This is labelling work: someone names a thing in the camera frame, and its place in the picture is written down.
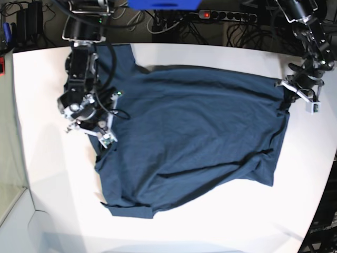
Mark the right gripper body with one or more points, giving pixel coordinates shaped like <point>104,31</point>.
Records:
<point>81,117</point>

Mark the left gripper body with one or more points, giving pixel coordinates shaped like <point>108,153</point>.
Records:
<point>310,95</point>

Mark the dark blue t-shirt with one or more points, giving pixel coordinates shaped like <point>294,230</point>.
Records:
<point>190,130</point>

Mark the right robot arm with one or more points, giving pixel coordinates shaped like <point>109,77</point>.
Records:
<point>85,28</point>

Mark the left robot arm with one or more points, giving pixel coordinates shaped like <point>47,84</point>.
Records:
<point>307,79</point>

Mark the red clamp at table edge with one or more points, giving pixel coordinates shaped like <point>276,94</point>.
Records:
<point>2,66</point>

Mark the blue object at left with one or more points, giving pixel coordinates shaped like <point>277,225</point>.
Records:
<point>7,32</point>

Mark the blue box at top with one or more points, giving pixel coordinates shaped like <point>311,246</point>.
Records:
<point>180,5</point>

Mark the black power strip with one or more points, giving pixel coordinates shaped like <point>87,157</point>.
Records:
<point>227,16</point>

